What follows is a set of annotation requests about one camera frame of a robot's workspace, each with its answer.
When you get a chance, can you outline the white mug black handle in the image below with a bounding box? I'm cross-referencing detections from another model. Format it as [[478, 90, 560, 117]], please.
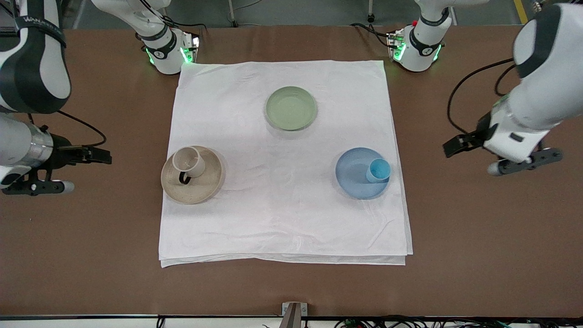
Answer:
[[172, 146, 206, 185]]

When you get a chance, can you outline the pale green plate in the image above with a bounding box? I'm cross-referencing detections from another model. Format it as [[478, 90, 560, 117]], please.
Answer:
[[265, 86, 318, 132]]

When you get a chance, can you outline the beige gray plate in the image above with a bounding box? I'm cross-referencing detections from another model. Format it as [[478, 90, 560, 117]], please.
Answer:
[[161, 145, 225, 205]]

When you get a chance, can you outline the light blue cup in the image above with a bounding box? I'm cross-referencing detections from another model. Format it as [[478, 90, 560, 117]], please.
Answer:
[[366, 158, 392, 184]]

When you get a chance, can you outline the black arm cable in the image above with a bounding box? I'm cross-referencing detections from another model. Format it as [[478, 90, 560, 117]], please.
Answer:
[[447, 57, 519, 135], [27, 110, 107, 149]]

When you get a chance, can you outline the light blue plate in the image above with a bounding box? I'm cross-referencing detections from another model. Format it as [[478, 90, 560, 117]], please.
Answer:
[[335, 147, 391, 200]]

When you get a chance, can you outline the white cloth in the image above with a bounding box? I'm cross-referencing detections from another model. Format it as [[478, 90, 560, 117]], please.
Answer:
[[159, 60, 414, 268]]

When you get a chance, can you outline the metal table bracket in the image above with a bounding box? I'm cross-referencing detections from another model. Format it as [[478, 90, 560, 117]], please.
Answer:
[[282, 302, 307, 328]]

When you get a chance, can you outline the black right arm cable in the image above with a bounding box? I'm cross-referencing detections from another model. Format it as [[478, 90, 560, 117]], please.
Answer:
[[27, 110, 107, 149]]

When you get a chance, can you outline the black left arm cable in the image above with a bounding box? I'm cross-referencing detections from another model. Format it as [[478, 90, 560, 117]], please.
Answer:
[[447, 57, 519, 135]]

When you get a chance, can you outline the black cable bundle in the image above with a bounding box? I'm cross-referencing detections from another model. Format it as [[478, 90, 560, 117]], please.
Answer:
[[335, 315, 583, 328]]

